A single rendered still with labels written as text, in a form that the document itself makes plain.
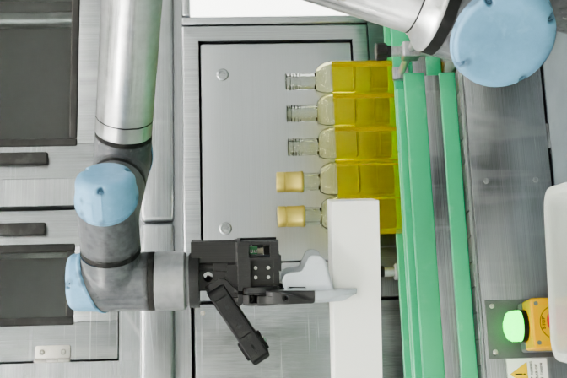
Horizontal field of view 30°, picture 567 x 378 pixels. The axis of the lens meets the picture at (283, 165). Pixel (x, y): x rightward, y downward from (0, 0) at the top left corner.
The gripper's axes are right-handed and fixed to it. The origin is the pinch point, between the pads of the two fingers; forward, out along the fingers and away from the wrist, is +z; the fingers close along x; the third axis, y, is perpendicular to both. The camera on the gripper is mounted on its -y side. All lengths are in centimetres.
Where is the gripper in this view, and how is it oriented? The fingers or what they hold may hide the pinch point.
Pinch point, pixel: (344, 293)
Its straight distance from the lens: 138.0
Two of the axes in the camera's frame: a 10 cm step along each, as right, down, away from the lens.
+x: -0.5, -0.1, 10.0
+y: -0.2, -10.0, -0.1
